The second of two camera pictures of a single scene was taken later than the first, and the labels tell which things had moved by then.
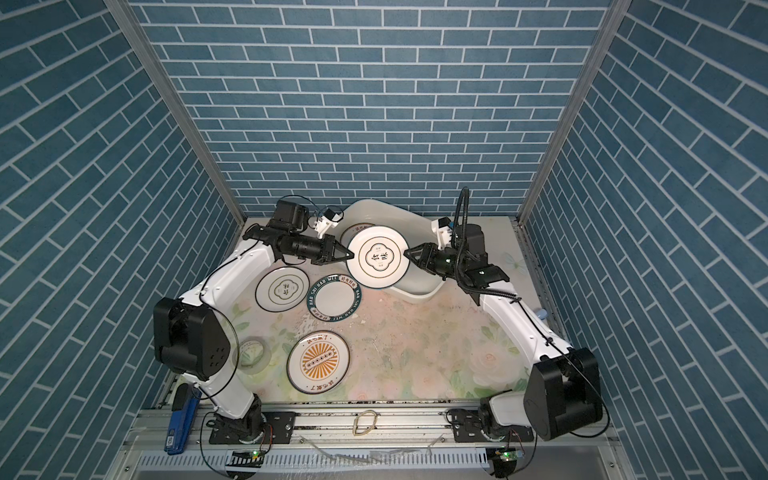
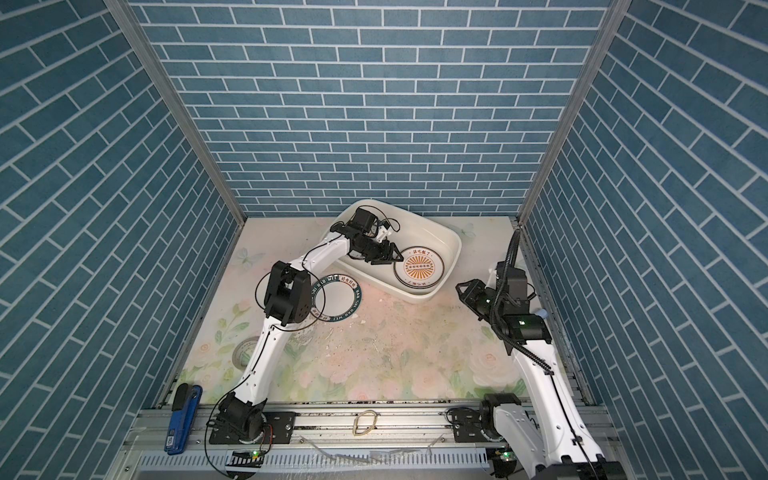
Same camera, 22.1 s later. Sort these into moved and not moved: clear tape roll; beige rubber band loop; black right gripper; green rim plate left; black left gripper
Moved: black right gripper; black left gripper
Not moved: beige rubber band loop; clear tape roll; green rim plate left
